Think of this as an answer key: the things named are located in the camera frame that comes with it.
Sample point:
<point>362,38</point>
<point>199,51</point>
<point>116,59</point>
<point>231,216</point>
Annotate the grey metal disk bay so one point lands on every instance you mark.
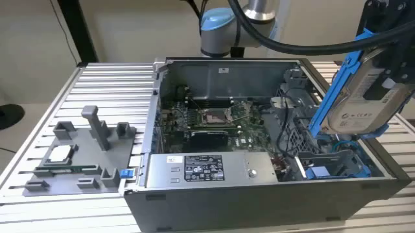
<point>302,136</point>

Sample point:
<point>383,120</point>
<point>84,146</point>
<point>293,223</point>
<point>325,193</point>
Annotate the blue plastic bay block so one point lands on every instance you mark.
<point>317,172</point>

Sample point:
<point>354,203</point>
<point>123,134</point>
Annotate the black RAM slot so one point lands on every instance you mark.
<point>211,125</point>

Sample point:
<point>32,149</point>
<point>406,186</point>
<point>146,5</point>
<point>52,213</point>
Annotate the green RAM stick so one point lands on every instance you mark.
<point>72,168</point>

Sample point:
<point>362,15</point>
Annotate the hard disk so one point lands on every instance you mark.
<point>353,104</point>

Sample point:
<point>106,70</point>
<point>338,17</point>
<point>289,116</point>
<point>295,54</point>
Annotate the blue case latch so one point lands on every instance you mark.
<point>126,174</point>

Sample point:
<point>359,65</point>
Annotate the black open PC case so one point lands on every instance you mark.
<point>227,208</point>

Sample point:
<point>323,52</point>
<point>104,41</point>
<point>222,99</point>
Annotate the grey parts rack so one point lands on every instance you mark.
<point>87,157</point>

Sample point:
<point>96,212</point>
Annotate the black round stand foot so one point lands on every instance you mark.
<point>10,116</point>

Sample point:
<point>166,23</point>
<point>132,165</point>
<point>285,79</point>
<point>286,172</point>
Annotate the CPU socket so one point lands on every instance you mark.
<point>213,119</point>

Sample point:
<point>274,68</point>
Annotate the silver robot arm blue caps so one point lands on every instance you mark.
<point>221,36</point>

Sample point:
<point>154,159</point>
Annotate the silver CPU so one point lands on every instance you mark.
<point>60,154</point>

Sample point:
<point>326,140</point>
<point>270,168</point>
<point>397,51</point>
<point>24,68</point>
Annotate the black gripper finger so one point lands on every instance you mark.
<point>403,65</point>

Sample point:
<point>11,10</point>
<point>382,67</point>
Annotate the black graphics card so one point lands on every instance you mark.
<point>207,142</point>

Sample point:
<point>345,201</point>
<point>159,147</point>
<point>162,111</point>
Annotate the green motherboard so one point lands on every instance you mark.
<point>250,126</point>

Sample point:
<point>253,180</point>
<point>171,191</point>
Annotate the white label sticker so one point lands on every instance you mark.
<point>223,70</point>

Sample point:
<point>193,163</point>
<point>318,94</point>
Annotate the silver power supply unit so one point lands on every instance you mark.
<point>162,170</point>

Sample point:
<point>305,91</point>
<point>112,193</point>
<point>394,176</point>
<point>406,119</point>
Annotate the black upright frame post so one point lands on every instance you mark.
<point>79,31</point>

